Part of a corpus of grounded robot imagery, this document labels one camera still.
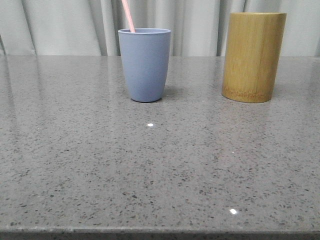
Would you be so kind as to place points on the blue plastic cup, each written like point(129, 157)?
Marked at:
point(145, 60)

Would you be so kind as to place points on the bamboo cylinder holder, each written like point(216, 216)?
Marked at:
point(252, 54)

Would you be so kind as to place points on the grey white curtain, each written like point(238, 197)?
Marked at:
point(198, 27)

